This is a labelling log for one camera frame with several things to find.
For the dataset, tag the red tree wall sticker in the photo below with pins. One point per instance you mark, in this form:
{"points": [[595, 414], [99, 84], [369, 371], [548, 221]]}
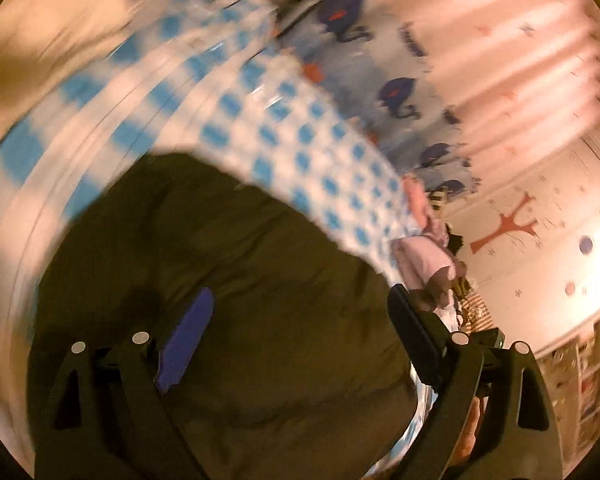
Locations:
{"points": [[505, 227]]}

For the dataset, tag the purple round wall sticker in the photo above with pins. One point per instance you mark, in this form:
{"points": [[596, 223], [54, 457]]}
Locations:
{"points": [[586, 245]]}

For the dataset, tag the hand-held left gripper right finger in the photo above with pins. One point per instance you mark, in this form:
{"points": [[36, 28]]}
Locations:
{"points": [[415, 330]]}

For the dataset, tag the dark jacket with pink lining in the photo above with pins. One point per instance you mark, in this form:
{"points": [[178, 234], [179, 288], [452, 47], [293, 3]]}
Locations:
{"points": [[260, 285]]}

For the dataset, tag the pink curtain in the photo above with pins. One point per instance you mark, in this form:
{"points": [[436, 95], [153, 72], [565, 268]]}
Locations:
{"points": [[510, 45]]}

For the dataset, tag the blue checkered bed sheet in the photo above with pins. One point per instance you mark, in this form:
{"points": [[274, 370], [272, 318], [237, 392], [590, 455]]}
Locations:
{"points": [[240, 110]]}

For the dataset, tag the pink round wall sticker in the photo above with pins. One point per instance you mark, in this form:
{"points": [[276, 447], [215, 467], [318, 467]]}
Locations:
{"points": [[570, 288]]}

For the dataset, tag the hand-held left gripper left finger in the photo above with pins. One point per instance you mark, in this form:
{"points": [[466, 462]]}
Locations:
{"points": [[190, 330]]}

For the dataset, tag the white storage shelf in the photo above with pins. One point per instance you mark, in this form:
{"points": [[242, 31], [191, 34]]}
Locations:
{"points": [[587, 380]]}

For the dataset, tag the whale printed blanket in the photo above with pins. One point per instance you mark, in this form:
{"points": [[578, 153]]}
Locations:
{"points": [[380, 60]]}

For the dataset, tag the pile of pink clothes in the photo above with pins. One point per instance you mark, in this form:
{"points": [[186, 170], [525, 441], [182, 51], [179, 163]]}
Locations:
{"points": [[425, 260]]}

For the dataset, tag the red striped cloth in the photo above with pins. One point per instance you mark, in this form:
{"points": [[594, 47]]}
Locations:
{"points": [[477, 312]]}

